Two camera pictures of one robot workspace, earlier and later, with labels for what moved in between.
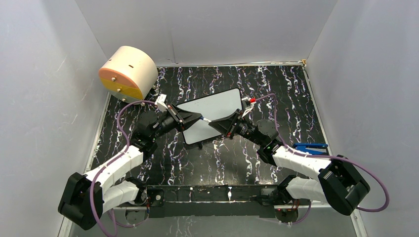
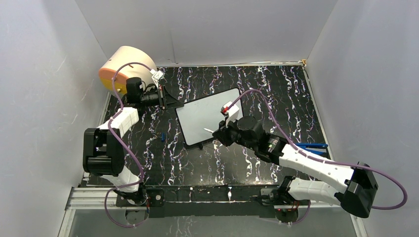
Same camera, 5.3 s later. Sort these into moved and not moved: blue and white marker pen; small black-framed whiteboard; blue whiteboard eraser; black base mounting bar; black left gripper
Moved: blue and white marker pen; black left gripper
Not moved: blue whiteboard eraser; small black-framed whiteboard; black base mounting bar
